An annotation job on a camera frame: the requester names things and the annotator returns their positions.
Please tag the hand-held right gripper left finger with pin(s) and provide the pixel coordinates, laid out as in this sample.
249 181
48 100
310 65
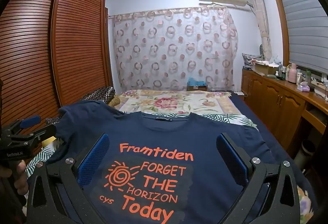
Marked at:
93 160

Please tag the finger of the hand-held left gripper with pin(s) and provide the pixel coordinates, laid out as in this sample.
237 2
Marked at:
30 121
43 133

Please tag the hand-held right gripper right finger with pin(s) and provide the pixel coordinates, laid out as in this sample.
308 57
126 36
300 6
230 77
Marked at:
232 162

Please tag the navy printed t-shirt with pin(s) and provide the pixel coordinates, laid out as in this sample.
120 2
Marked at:
164 137

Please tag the person's left hand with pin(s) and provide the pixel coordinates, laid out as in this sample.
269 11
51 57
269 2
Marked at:
20 175

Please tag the palm leaf print bedsheet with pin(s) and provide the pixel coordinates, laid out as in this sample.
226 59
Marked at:
238 119

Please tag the navy blue bedsheet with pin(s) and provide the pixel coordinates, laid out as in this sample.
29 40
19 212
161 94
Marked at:
269 121

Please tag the woven straw pillow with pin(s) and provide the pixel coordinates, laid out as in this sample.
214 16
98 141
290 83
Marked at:
115 101

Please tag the black circle-patterned pillow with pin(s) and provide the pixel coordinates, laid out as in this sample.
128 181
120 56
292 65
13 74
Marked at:
100 93

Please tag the grey cylinder pipe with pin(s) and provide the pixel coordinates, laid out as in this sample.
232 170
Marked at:
305 155

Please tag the wooden sideboard cabinet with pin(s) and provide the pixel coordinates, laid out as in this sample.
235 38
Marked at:
276 101

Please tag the floral blanket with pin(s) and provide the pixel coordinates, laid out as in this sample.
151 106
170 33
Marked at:
174 101

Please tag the box with blue cloth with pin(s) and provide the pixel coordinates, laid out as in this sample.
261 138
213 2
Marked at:
197 83

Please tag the wooden louvered wardrobe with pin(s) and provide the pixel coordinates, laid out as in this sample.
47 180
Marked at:
76 34

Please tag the open cardboard box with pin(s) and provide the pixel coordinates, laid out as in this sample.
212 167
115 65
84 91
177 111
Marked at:
264 69

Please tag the patterned bag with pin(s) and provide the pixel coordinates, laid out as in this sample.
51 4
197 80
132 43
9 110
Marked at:
249 60

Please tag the purple tissue pack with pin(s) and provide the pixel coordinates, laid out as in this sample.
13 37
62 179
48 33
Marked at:
303 87

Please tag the pink thermos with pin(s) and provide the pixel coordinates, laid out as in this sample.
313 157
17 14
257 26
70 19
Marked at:
292 74

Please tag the green bottle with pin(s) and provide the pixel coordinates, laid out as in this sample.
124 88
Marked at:
307 76

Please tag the circle-patterned sheer curtain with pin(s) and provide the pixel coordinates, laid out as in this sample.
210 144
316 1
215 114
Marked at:
174 47

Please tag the tied beige curtain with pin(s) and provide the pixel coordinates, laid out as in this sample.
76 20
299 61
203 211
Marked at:
264 34

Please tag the grey window blind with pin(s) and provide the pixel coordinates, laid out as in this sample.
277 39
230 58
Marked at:
302 21

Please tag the wooden window frame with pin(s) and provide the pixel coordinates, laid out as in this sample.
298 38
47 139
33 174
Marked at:
279 21

